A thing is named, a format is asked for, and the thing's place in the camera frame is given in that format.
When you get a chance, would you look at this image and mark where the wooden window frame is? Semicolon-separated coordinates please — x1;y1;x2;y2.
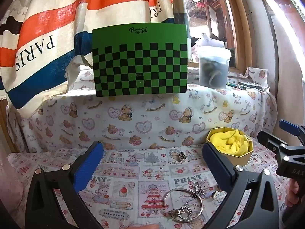
179;0;253;75

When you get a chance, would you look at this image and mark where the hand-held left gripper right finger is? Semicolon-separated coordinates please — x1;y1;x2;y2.
202;142;279;229

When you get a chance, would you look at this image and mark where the yellow hexagonal box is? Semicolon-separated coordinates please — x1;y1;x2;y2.
206;127;253;165

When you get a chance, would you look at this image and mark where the person's right hand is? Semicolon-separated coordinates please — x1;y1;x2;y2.
287;178;305;211

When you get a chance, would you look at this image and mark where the bear print cloth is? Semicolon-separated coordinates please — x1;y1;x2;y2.
7;52;278;153

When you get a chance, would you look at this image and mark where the translucent plastic container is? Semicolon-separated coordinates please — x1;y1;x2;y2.
195;45;232;89

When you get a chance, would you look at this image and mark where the green black checkerboard panel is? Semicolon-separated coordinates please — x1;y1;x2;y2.
92;23;188;97

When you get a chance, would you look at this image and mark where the silver bangle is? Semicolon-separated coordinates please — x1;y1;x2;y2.
164;187;203;220

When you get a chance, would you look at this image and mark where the striped printed cloth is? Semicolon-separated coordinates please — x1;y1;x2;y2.
0;0;189;111

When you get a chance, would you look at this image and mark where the picture print tablecloth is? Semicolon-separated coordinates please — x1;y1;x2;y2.
7;145;289;229

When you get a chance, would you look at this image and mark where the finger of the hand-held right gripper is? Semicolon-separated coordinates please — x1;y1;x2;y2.
279;120;305;146
257;131;305;180

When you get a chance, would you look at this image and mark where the silver charm keychain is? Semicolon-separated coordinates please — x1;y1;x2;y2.
193;182;206;196

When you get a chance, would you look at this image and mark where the white plastic bag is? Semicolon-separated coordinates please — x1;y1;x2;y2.
193;32;227;53

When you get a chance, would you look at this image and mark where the green pen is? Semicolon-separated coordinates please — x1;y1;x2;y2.
226;81;246;90

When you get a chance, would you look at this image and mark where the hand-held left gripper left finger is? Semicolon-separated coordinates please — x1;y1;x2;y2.
25;141;105;229

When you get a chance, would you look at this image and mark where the yellow cloth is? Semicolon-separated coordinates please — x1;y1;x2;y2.
210;129;249;155

